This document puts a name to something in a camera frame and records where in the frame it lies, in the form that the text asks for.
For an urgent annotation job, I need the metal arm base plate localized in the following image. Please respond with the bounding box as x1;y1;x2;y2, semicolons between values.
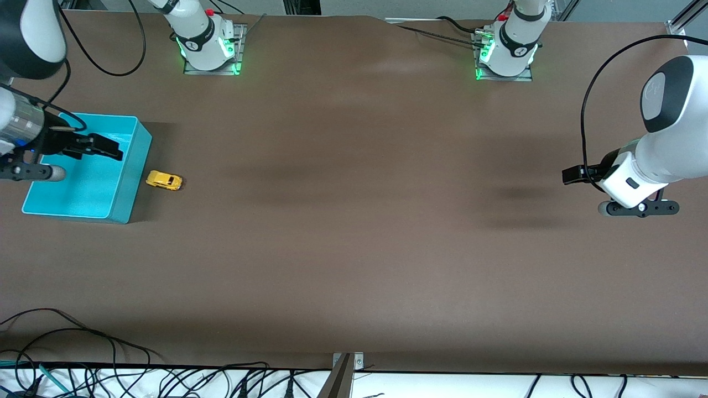
184;23;247;76
472;30;533;82

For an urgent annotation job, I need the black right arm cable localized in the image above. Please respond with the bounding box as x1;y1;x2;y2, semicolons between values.
47;0;147;133

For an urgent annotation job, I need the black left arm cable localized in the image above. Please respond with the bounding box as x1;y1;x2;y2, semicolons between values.
581;34;708;191

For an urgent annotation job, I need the metal table bracket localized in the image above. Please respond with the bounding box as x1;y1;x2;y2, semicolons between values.
318;352;365;398

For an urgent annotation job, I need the teal plastic bin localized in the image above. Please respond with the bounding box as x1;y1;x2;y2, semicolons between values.
21;113;153;224

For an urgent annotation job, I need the black cable at arm base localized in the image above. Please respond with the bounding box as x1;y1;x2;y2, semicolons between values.
387;17;487;48

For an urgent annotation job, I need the aluminium frame rail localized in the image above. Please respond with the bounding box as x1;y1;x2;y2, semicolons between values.
667;0;708;38

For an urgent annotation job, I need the teal cable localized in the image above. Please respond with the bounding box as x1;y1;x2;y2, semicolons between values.
0;359;72;396

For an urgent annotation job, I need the black looped cable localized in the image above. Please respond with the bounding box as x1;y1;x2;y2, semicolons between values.
0;307;166;398

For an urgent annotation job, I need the yellow toy beetle car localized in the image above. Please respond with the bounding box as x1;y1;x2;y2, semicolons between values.
145;170;183;191

